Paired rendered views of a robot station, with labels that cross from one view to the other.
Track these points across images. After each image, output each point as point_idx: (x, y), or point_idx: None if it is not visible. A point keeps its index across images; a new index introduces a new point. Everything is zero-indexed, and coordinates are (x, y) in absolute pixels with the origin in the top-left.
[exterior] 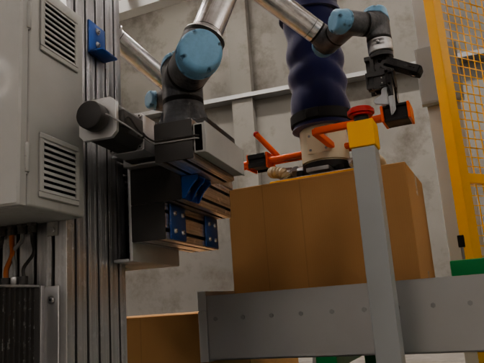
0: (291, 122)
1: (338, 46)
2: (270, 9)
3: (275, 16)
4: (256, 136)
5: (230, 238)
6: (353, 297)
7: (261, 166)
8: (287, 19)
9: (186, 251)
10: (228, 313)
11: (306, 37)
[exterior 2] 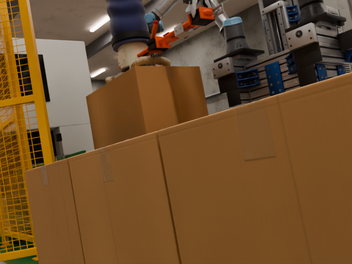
0: (149, 35)
1: (151, 29)
2: (178, 0)
3: (175, 2)
4: (157, 24)
5: (205, 96)
6: None
7: (165, 51)
8: (172, 8)
9: (245, 103)
10: None
11: (162, 17)
